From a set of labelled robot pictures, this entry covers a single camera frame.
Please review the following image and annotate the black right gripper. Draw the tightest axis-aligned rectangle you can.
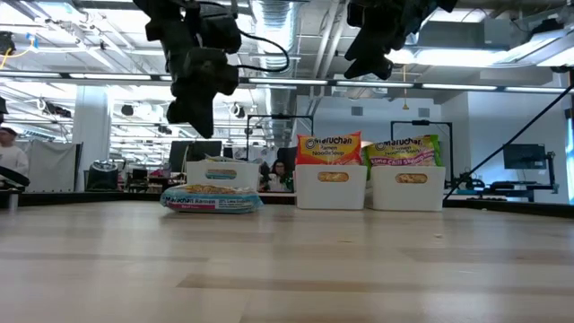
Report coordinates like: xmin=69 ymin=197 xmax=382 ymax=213
xmin=344 ymin=0 xmax=407 ymax=81

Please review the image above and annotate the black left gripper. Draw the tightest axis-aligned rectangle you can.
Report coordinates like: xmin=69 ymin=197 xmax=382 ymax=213
xmin=166 ymin=44 xmax=240 ymax=139

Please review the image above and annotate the white plastic bin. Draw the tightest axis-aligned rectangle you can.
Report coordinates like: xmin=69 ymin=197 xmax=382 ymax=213
xmin=186 ymin=160 xmax=262 ymax=192
xmin=370 ymin=165 xmax=447 ymax=213
xmin=294 ymin=163 xmax=368 ymax=211

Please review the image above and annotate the blue less-sodium Maruchan ramen pack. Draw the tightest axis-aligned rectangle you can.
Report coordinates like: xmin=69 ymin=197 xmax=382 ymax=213
xmin=160 ymin=182 xmax=265 ymax=214

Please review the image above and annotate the orange Maruchan ramen pack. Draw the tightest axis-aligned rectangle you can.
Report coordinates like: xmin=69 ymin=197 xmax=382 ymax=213
xmin=294 ymin=130 xmax=363 ymax=183

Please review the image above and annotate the green lime chili Maruchan pack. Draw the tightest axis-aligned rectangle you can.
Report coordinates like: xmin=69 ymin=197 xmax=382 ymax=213
xmin=361 ymin=134 xmax=444 ymax=185

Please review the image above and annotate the black computer monitor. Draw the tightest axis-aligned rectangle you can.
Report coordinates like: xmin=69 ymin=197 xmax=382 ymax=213
xmin=168 ymin=140 xmax=195 ymax=174
xmin=191 ymin=140 xmax=224 ymax=162

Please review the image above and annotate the yellow hanging pendant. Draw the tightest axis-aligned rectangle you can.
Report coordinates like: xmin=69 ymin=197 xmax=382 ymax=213
xmin=402 ymin=64 xmax=410 ymax=111

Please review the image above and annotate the linear ceiling light strip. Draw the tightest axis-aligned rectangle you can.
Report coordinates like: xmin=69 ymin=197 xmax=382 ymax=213
xmin=0 ymin=69 xmax=574 ymax=95

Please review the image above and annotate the white building pillar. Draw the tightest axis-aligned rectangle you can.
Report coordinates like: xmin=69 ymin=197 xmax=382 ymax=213
xmin=72 ymin=84 xmax=112 ymax=162

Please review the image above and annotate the person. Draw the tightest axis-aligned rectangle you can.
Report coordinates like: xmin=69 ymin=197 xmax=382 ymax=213
xmin=0 ymin=127 xmax=30 ymax=179
xmin=258 ymin=159 xmax=296 ymax=194

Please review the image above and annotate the black round container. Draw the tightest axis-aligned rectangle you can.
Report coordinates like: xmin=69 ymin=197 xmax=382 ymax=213
xmin=84 ymin=160 xmax=121 ymax=193

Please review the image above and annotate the grey fabric partition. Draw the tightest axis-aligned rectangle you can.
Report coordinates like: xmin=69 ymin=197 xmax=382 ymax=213
xmin=26 ymin=141 xmax=84 ymax=193

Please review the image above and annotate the black ceiling device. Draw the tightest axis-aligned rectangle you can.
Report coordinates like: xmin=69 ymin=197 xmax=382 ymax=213
xmin=0 ymin=31 xmax=17 ymax=56

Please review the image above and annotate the black rig frame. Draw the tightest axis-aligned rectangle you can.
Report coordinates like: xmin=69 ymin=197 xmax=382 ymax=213
xmin=389 ymin=119 xmax=454 ymax=168

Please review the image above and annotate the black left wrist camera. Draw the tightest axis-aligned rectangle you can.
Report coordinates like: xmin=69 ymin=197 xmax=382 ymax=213
xmin=199 ymin=12 xmax=243 ymax=55

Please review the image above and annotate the white rectangular ceiling duct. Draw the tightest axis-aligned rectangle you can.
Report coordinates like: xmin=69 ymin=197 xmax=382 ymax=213
xmin=394 ymin=20 xmax=574 ymax=68

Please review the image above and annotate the silver round ceiling duct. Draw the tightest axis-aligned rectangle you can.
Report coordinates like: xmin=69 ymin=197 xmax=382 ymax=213
xmin=249 ymin=0 xmax=300 ymax=149

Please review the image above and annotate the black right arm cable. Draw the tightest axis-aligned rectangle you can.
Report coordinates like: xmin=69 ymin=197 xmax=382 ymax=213
xmin=442 ymin=83 xmax=574 ymax=202

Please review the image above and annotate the black wall-side monitor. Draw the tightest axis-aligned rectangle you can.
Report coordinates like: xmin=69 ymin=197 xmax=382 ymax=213
xmin=501 ymin=143 xmax=548 ymax=170

